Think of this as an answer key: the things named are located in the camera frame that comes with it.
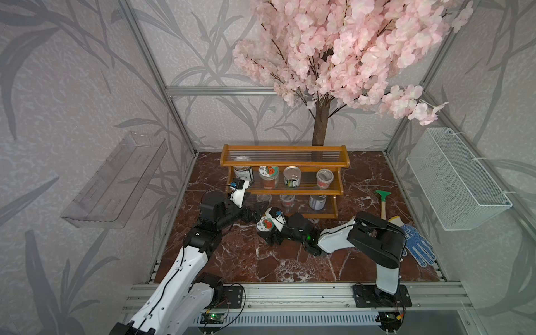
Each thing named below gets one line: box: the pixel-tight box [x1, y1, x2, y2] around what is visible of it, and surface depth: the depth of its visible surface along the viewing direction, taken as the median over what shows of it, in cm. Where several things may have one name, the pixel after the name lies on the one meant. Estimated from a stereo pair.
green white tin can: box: [233, 154, 252, 179], surface depth 81 cm
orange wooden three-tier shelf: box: [219, 144, 351, 220], surface depth 87 cm
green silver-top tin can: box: [283, 165, 303, 188], surface depth 86 cm
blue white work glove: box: [400, 224, 437, 268], surface depth 87 cm
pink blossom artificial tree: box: [232, 0, 475, 147], surface depth 50 cm
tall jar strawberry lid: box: [256, 216, 275, 232], surface depth 84 cm
